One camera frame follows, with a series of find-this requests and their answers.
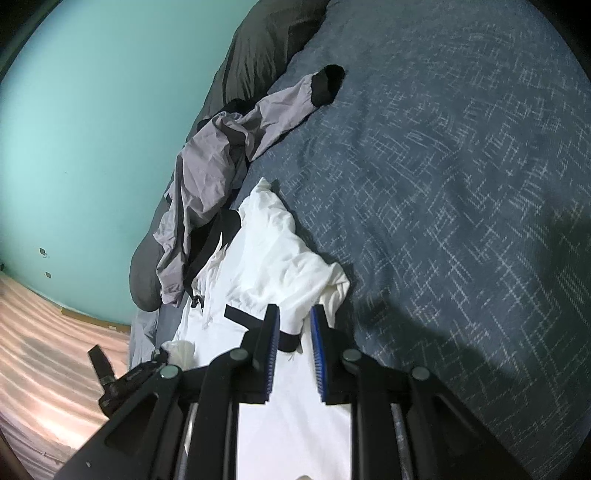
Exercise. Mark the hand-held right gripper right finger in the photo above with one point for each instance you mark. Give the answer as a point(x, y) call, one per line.
point(318, 360)

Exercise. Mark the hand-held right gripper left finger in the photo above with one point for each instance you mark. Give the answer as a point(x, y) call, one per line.
point(272, 350)

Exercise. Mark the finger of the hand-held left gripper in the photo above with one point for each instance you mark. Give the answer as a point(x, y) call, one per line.
point(160, 357)

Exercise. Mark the white polo shirt black trim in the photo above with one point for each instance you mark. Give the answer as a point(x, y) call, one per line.
point(277, 258)

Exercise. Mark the light blue bed sheet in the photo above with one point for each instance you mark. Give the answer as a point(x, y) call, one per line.
point(143, 337)

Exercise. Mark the wooden window trim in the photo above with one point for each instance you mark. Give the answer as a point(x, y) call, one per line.
point(92, 318)

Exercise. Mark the pink curtain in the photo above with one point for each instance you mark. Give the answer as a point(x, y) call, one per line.
point(51, 369)

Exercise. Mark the grey jacket with black cuffs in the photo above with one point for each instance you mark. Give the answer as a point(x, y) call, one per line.
point(207, 157)

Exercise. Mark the blue patterned bed cover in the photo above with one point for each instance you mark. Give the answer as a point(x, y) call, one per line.
point(438, 184)

